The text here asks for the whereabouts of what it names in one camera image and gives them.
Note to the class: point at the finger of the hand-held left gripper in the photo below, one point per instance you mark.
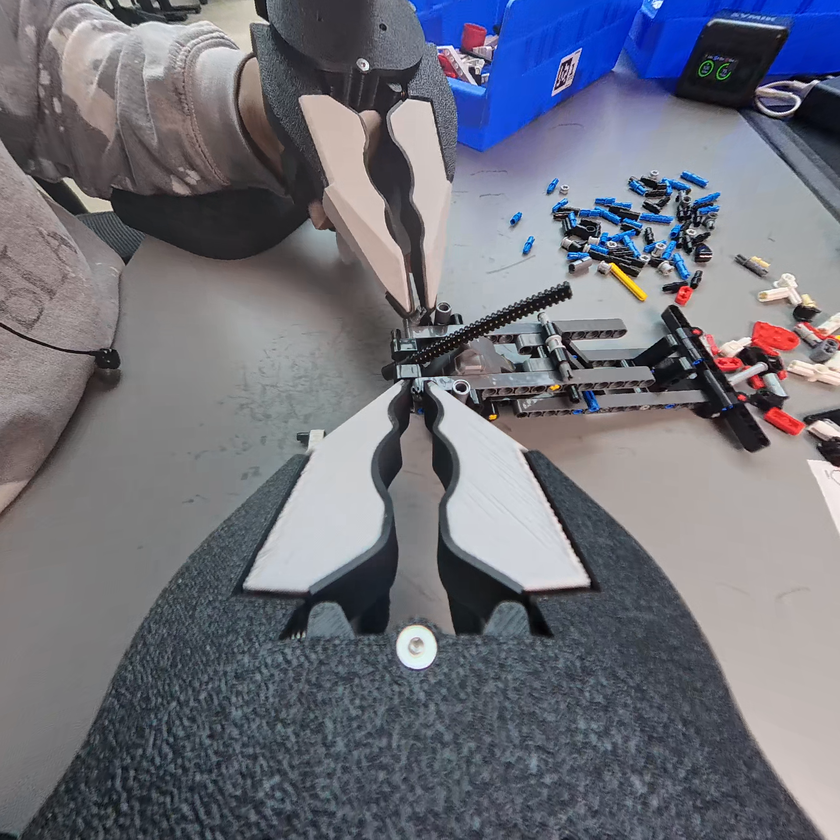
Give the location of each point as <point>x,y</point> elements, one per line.
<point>348,170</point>
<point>426,184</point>

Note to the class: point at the person's left hand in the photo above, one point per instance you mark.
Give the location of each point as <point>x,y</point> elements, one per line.
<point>259,124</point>

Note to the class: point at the grey toy chassis assembly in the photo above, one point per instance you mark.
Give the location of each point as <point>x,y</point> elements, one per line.
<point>558,374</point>

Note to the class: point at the pile of red white parts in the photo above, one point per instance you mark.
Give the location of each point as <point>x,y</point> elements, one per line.
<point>781,341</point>

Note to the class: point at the pile of small toy pins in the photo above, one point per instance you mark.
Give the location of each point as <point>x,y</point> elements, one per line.
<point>630,229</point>

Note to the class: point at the black power adapter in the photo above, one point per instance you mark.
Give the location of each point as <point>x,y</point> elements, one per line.
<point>823,105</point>

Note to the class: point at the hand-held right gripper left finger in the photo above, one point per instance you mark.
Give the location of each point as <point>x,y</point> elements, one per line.
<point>328,518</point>

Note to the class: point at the white sticker sheet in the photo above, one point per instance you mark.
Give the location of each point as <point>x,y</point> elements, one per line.
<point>828,492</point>

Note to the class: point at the black charger green display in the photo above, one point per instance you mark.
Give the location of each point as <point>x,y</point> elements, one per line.
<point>728,65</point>

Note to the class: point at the black office chair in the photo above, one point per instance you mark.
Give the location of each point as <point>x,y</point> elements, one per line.
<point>210,223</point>

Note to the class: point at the blue plastic bin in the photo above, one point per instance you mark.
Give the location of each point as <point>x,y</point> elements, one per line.
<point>656,33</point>
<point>525,79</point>

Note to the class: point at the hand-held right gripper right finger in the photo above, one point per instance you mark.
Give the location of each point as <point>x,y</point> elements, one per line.
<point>505,518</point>

